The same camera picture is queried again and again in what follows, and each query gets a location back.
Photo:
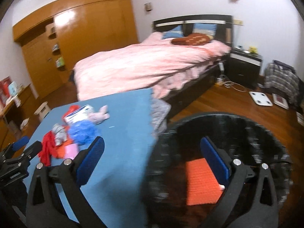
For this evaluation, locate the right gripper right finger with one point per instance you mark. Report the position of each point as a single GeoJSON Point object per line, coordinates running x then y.
{"type": "Point", "coordinates": [249, 198]}

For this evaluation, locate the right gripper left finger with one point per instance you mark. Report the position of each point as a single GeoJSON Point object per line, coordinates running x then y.
{"type": "Point", "coordinates": [44, 207]}

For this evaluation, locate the red cloth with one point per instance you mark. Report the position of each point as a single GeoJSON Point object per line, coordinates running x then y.
{"type": "Point", "coordinates": [48, 149]}

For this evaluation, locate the orange knitted cloth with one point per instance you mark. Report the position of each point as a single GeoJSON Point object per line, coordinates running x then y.
{"type": "Point", "coordinates": [60, 149]}
{"type": "Point", "coordinates": [202, 185]}

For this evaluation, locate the grey sock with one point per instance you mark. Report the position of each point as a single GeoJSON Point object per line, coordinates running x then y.
{"type": "Point", "coordinates": [60, 134]}

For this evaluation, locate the blue plastic bag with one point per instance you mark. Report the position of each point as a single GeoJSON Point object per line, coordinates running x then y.
{"type": "Point", "coordinates": [82, 132]}

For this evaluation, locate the white blue carton box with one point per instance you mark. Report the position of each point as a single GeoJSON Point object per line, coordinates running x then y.
{"type": "Point", "coordinates": [79, 114]}

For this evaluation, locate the pink tissue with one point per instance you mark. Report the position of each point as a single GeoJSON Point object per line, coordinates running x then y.
{"type": "Point", "coordinates": [100, 116]}

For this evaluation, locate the pink face mask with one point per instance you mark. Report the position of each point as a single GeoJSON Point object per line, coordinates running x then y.
{"type": "Point", "coordinates": [71, 151]}

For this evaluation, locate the red plastic bag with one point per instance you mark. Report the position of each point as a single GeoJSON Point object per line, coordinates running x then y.
{"type": "Point", "coordinates": [71, 109]}

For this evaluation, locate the black trash bin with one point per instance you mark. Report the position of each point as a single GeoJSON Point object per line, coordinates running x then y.
{"type": "Point", "coordinates": [164, 188]}

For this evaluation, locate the wooden sideboard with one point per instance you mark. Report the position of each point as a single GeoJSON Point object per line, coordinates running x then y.
{"type": "Point", "coordinates": [17, 122]}

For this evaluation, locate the light blue kettle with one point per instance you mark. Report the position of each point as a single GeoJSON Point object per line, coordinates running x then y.
{"type": "Point", "coordinates": [13, 89]}

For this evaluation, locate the blue table cloth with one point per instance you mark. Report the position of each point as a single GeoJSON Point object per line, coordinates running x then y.
{"type": "Point", "coordinates": [113, 190]}

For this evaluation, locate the white bathroom scale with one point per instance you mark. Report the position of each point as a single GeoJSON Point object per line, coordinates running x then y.
{"type": "Point", "coordinates": [260, 99]}

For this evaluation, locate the black white nightstand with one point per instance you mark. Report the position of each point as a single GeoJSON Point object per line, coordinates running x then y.
{"type": "Point", "coordinates": [244, 68]}

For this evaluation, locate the plaid shirt on chair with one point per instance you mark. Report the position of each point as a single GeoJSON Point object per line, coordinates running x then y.
{"type": "Point", "coordinates": [282, 77]}

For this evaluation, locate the wooden wardrobe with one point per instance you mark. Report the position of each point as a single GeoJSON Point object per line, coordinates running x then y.
{"type": "Point", "coordinates": [56, 36]}

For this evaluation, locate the yellow plush toy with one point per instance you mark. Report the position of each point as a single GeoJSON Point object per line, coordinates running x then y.
{"type": "Point", "coordinates": [253, 50]}

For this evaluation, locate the pink bed duvet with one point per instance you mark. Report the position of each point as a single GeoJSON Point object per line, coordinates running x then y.
{"type": "Point", "coordinates": [154, 63]}

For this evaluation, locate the brown dotted pillow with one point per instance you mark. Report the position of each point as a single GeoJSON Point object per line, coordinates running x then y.
{"type": "Point", "coordinates": [194, 39]}

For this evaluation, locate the right blue pillow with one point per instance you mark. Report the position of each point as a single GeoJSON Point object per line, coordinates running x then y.
{"type": "Point", "coordinates": [207, 29]}

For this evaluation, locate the blue pillow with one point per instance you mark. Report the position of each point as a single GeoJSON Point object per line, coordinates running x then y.
{"type": "Point", "coordinates": [207, 29]}
{"type": "Point", "coordinates": [173, 33]}

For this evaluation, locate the left blue pillow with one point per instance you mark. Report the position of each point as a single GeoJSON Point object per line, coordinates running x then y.
{"type": "Point", "coordinates": [173, 33]}

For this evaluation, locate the red picture frame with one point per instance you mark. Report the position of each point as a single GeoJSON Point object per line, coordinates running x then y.
{"type": "Point", "coordinates": [4, 90]}

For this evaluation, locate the black bed frame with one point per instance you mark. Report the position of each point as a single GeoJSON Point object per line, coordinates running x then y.
{"type": "Point", "coordinates": [180, 99]}

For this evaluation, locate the left wall lamp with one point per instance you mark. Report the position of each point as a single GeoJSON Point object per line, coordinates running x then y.
{"type": "Point", "coordinates": [148, 7]}

